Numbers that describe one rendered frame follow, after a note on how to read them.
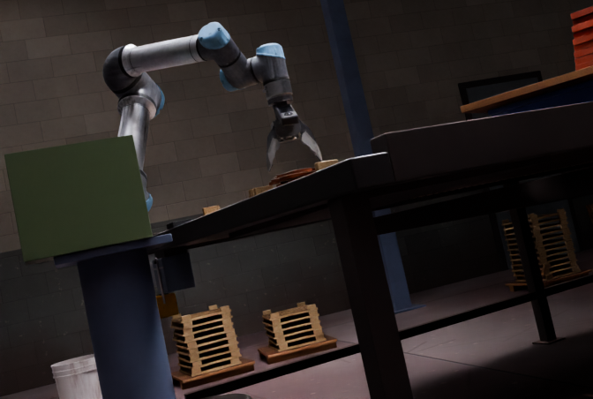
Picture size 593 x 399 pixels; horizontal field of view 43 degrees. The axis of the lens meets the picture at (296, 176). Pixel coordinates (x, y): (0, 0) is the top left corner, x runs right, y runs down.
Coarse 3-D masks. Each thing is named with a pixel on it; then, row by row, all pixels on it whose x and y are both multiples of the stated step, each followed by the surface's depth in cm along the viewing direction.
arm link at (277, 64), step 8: (264, 48) 209; (272, 48) 209; (280, 48) 210; (256, 56) 212; (264, 56) 209; (272, 56) 208; (280, 56) 209; (256, 64) 210; (264, 64) 209; (272, 64) 208; (280, 64) 209; (256, 72) 210; (264, 72) 209; (272, 72) 208; (280, 72) 208; (264, 80) 210; (272, 80) 208
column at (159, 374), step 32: (64, 256) 170; (96, 256) 172; (128, 256) 179; (96, 288) 177; (128, 288) 178; (96, 320) 177; (128, 320) 176; (160, 320) 184; (96, 352) 179; (128, 352) 176; (160, 352) 180; (128, 384) 175; (160, 384) 178
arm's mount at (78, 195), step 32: (32, 160) 169; (64, 160) 172; (96, 160) 174; (128, 160) 176; (32, 192) 168; (64, 192) 170; (96, 192) 173; (128, 192) 175; (32, 224) 167; (64, 224) 169; (96, 224) 172; (128, 224) 174; (32, 256) 166
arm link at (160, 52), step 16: (208, 32) 203; (224, 32) 203; (128, 48) 220; (144, 48) 217; (160, 48) 213; (176, 48) 210; (192, 48) 207; (208, 48) 203; (224, 48) 204; (112, 64) 221; (128, 64) 219; (144, 64) 217; (160, 64) 215; (176, 64) 214; (224, 64) 208; (112, 80) 224; (128, 80) 225
